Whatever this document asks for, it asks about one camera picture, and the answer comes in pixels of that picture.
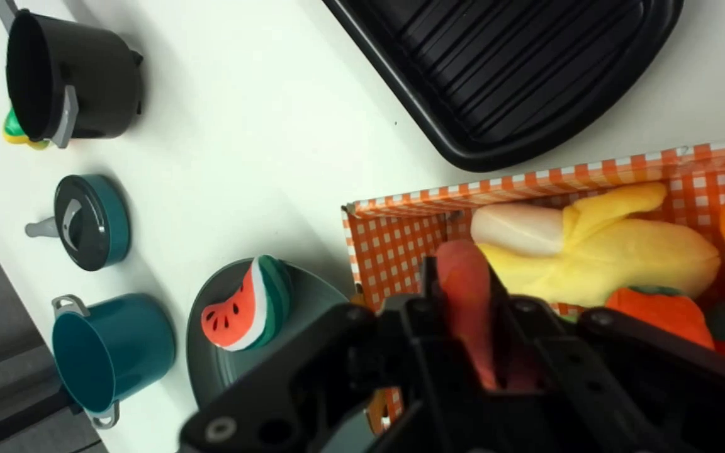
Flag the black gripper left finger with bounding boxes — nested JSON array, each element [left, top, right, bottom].
[[420, 256, 475, 396]]

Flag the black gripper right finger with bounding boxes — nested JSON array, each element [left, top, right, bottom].
[[489, 271, 561, 396]]

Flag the brown checkered box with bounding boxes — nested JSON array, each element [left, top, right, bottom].
[[339, 135, 725, 426]]

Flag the black ribbed tray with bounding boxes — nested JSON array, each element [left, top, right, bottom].
[[323, 0, 684, 170]]

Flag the yellow plush banana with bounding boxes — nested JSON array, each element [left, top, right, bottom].
[[471, 184, 723, 308]]

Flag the plush watermelon slice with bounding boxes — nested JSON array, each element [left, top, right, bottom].
[[202, 254, 293, 353]]

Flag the grey round plate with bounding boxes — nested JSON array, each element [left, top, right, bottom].
[[186, 254, 345, 408]]

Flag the teal toy pot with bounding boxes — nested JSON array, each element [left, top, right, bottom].
[[51, 293, 175, 430]]

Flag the teal toy kettle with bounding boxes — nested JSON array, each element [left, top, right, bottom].
[[26, 174, 131, 271]]

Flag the black toy pot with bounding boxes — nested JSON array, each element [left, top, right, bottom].
[[0, 0, 144, 149]]

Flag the green yellow toy food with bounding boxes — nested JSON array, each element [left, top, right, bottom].
[[2, 111, 46, 152]]

